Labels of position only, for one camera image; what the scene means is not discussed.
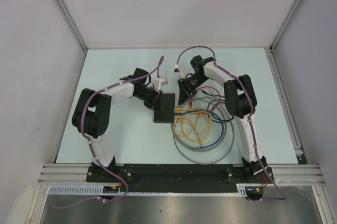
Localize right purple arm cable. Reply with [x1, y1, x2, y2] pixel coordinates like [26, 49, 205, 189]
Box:
[175, 45, 289, 201]

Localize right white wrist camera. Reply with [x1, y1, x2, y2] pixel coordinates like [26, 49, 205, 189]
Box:
[173, 64, 186, 78]

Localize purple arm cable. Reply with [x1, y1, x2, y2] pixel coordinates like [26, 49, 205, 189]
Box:
[175, 45, 289, 201]
[49, 55, 165, 209]

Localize black ethernet cable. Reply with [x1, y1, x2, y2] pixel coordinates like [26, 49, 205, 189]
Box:
[184, 93, 235, 124]

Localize aluminium corner post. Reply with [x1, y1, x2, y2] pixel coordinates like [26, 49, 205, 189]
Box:
[269, 0, 303, 51]
[54, 0, 88, 53]

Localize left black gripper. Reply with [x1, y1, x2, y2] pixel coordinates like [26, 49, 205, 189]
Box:
[135, 87, 162, 113]

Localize yellow ethernet cable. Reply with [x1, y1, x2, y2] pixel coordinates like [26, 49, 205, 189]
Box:
[172, 108, 211, 144]

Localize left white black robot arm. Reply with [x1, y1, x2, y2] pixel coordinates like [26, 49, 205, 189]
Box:
[72, 68, 167, 182]

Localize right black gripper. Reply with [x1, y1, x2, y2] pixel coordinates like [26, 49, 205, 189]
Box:
[177, 74, 209, 105]

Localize right aluminium corner post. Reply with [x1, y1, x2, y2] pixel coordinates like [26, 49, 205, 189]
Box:
[269, 0, 303, 51]

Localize aluminium front frame rail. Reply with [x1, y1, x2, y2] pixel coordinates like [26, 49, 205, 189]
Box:
[38, 164, 325, 186]

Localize grey slotted cable duct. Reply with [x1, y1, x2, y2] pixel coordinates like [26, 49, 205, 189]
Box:
[48, 184, 246, 197]

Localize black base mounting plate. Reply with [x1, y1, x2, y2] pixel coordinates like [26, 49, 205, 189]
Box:
[86, 163, 275, 200]

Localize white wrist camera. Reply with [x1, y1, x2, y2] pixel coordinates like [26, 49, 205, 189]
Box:
[173, 64, 186, 78]
[153, 77, 168, 91]

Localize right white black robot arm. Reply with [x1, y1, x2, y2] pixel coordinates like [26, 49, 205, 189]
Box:
[177, 55, 269, 182]

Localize blue ethernet cable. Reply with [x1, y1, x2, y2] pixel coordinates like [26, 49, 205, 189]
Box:
[175, 110, 227, 149]

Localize left aluminium corner post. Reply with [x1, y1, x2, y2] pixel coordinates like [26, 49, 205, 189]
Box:
[54, 0, 88, 53]

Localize right aluminium side rail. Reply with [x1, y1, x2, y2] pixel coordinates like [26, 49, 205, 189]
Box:
[264, 47, 308, 164]

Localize red ethernet cable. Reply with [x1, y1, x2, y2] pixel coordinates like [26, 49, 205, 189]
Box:
[188, 86, 221, 108]

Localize black network switch box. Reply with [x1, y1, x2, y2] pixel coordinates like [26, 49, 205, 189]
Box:
[153, 93, 175, 124]

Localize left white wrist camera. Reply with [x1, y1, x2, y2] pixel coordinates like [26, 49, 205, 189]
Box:
[153, 77, 168, 91]

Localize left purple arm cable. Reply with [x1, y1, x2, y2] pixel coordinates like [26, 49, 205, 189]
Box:
[49, 55, 165, 209]

